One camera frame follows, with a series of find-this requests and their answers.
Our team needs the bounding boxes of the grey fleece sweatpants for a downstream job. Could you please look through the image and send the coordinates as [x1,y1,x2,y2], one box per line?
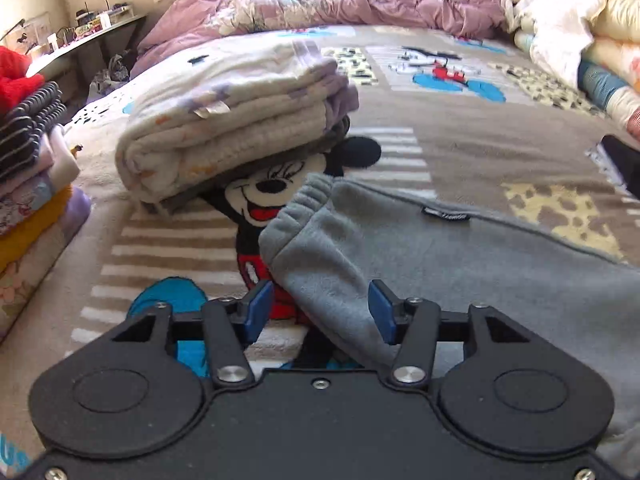
[259,174,639,474]

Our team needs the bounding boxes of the Mickey Mouse bed blanket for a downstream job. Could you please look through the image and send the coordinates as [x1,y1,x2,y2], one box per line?
[1,27,639,474]

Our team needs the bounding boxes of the lilac floral folded garment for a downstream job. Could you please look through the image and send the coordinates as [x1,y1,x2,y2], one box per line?
[1,186,91,339]

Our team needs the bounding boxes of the folded white floral blanket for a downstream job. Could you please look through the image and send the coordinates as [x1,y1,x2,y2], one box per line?
[115,37,359,206]

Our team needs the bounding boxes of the yellow folded garment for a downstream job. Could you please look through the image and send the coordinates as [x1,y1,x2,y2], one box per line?
[0,184,73,272]

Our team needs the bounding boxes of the pale pink folded garment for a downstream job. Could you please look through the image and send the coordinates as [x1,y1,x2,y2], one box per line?
[1,125,80,196]

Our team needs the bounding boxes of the floral print folded garment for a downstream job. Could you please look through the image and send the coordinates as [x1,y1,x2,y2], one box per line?
[0,176,54,234]

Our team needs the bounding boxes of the black garment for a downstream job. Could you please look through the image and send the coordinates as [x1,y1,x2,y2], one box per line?
[599,134,640,198]

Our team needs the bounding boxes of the navy striped folded garment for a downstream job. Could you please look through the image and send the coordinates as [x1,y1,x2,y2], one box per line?
[0,81,66,181]

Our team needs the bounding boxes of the cluttered side shelf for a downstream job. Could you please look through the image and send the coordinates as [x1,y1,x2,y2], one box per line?
[1,3,146,77]

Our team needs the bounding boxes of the red folded garment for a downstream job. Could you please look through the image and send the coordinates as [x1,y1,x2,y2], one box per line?
[0,46,46,116]

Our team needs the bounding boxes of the pink purple quilt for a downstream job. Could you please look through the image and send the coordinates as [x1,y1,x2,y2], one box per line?
[131,0,504,76]

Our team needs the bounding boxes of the cream floral duvet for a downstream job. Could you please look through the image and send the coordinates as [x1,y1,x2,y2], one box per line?
[592,0,640,44]

